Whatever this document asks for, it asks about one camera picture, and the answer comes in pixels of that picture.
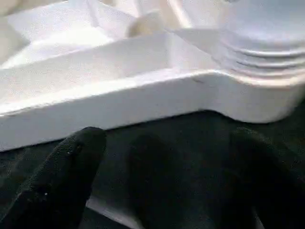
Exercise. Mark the white plastic table leg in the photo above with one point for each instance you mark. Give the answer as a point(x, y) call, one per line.
point(267, 35)

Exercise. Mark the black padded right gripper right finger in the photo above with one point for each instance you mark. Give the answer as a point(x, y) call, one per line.
point(276, 190)

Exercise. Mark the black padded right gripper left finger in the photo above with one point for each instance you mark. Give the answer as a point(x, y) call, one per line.
point(52, 190)

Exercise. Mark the black padded mat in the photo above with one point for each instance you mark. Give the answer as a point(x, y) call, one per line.
point(166, 155)

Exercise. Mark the white plastic table top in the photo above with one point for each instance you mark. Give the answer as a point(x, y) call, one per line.
point(95, 95)

